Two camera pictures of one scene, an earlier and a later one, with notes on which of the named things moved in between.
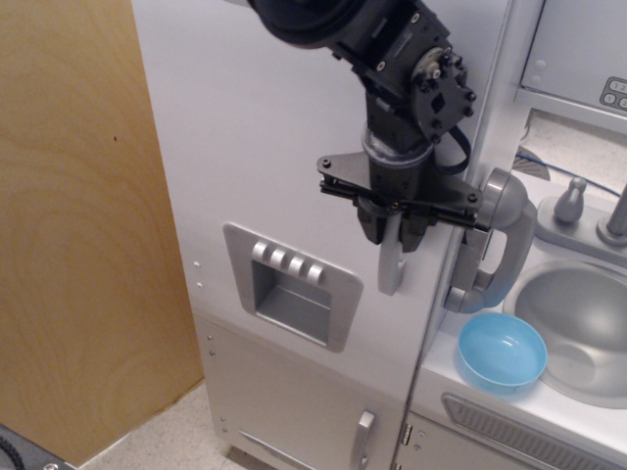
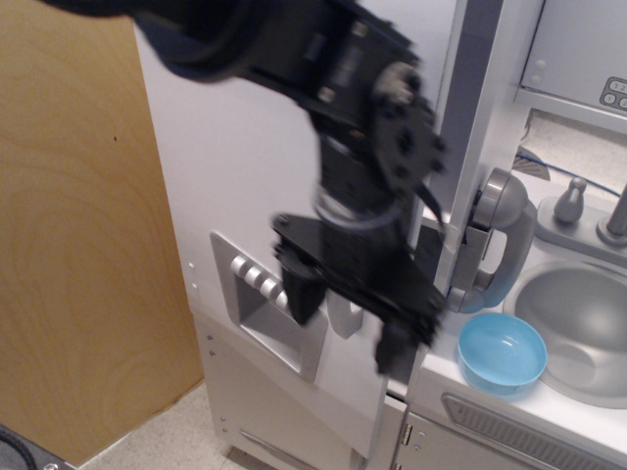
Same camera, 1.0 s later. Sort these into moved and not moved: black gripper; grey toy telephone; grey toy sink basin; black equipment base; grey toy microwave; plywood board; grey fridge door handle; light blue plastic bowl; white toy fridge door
Moved: black gripper; grey fridge door handle; white toy fridge door
Not moved: grey toy microwave; plywood board; black equipment base; grey toy telephone; light blue plastic bowl; grey toy sink basin
